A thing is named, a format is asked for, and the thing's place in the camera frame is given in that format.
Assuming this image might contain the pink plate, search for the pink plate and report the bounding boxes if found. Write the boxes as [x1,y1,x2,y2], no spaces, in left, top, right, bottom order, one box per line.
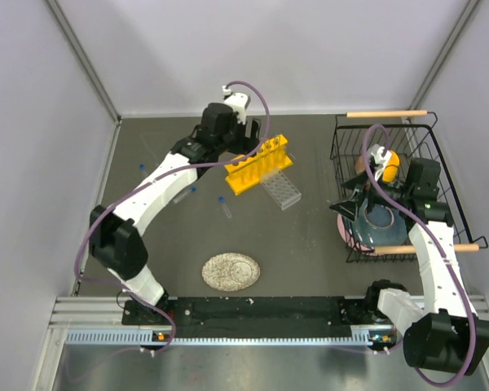
[337,214,375,257]

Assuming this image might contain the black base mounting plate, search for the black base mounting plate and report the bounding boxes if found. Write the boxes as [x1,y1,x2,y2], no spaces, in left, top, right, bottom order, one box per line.
[121,296,376,337]

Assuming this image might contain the yellow test tube rack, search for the yellow test tube rack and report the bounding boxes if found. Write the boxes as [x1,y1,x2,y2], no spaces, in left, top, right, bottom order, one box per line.
[225,134,293,196]

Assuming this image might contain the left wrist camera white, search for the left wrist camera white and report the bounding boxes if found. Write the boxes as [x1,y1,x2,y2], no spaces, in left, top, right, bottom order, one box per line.
[222,86,251,125]

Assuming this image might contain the grey cable duct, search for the grey cable duct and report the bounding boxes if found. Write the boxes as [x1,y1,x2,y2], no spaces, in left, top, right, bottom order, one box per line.
[65,327,396,346]

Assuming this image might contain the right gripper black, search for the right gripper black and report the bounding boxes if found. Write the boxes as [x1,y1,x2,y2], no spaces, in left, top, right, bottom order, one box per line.
[328,164,412,222]

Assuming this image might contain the clear acrylic tube rack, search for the clear acrylic tube rack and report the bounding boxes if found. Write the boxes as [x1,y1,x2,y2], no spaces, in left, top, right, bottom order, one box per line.
[260,169,302,211]

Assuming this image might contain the blue ceramic plate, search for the blue ceramic plate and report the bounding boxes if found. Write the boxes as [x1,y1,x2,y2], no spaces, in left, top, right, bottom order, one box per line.
[351,200,408,248]

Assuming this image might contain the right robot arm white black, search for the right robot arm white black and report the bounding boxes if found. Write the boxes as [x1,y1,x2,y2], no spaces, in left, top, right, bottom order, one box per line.
[330,152,489,376]

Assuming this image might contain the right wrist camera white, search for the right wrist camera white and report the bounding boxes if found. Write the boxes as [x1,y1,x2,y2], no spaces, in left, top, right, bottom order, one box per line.
[368,144,393,180]

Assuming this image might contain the speckled ceramic plate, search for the speckled ceramic plate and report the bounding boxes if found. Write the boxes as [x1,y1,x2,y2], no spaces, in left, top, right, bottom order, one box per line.
[201,253,261,292]

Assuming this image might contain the black wire basket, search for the black wire basket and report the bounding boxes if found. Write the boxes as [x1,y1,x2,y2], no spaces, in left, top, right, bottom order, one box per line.
[330,114,489,263]

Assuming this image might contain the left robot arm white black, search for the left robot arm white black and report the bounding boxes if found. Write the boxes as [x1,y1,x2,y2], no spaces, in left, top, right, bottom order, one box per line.
[88,103,261,323]

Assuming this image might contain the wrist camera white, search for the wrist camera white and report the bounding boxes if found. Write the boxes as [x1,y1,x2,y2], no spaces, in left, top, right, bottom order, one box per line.
[368,144,393,180]
[222,86,251,125]

